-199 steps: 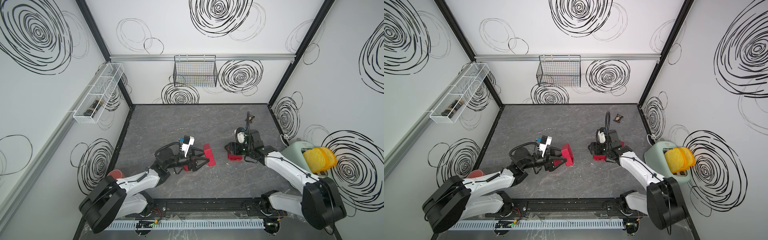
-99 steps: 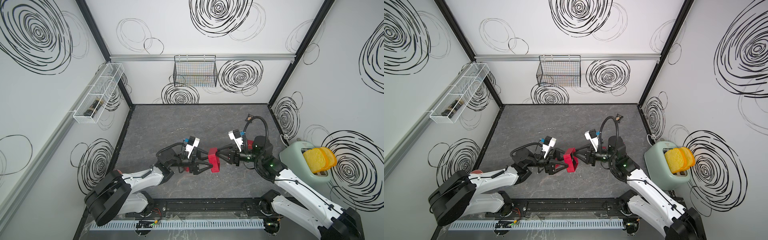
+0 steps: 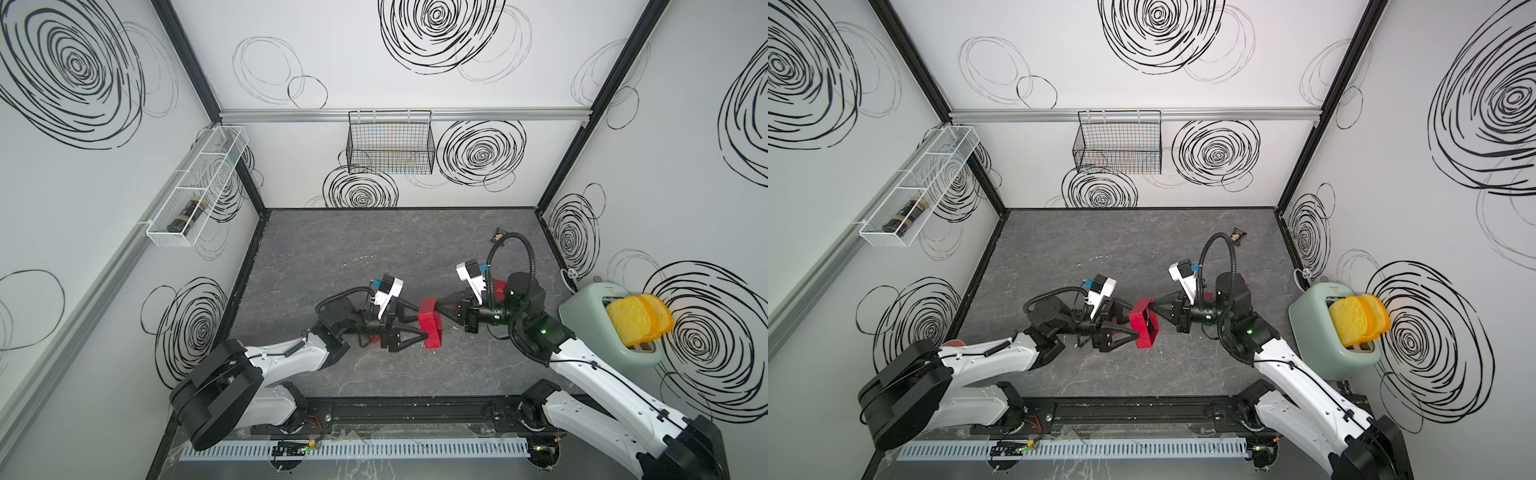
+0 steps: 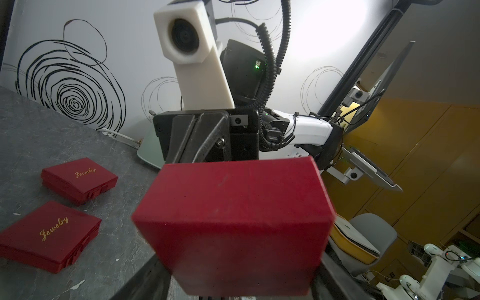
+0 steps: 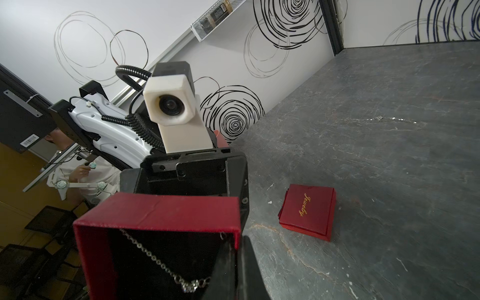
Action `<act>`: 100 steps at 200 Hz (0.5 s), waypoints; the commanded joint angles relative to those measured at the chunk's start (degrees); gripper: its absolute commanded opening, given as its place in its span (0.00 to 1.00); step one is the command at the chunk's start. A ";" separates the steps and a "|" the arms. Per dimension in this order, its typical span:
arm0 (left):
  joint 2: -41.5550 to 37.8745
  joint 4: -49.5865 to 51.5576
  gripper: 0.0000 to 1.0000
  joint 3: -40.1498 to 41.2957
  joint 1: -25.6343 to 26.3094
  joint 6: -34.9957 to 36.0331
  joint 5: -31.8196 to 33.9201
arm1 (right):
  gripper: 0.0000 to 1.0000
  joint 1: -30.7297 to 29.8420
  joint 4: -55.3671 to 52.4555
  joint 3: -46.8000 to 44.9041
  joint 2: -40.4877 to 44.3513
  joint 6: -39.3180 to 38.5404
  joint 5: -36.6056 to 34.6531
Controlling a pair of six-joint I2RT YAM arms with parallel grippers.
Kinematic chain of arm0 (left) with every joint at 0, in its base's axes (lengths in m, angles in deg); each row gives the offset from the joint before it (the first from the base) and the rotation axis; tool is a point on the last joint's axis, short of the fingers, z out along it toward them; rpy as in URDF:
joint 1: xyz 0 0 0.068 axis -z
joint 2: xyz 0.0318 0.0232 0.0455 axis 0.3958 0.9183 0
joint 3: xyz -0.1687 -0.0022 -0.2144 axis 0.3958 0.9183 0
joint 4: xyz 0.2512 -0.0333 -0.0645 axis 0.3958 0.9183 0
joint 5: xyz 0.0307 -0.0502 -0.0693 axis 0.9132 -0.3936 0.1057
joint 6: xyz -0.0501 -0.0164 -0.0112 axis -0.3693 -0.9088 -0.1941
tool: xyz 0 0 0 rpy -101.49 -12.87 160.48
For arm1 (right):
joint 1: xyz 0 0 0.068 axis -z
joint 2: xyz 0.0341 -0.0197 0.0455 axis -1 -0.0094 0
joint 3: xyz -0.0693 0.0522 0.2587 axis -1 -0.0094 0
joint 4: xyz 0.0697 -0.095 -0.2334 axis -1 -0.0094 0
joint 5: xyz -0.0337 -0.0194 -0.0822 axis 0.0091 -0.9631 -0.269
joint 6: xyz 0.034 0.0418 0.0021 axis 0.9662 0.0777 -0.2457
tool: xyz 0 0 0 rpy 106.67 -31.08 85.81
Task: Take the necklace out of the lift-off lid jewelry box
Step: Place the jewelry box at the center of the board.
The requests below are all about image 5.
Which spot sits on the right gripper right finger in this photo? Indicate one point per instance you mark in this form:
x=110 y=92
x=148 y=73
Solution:
x=251 y=284

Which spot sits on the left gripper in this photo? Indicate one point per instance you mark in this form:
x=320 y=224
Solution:
x=211 y=172

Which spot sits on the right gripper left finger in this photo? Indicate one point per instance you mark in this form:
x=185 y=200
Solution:
x=224 y=279

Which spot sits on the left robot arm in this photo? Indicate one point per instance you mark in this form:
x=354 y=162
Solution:
x=164 y=148

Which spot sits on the left red jewelry box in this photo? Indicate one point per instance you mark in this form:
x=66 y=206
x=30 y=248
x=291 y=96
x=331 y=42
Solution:
x=309 y=210

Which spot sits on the red jewelry box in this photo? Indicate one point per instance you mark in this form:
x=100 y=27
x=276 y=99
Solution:
x=146 y=213
x=309 y=210

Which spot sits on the middle red jewelry box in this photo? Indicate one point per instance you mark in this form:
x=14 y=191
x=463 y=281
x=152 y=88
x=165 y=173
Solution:
x=146 y=213

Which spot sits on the pink plastic cup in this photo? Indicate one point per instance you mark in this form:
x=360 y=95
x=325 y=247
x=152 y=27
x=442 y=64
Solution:
x=220 y=140

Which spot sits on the person behind workstation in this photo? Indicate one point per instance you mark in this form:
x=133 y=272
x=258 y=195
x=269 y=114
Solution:
x=75 y=169

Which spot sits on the dark bottle in shelf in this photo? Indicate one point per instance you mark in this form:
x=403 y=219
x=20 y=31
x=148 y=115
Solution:
x=216 y=15

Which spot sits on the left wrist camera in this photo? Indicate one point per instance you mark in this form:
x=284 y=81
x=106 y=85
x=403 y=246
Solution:
x=171 y=102

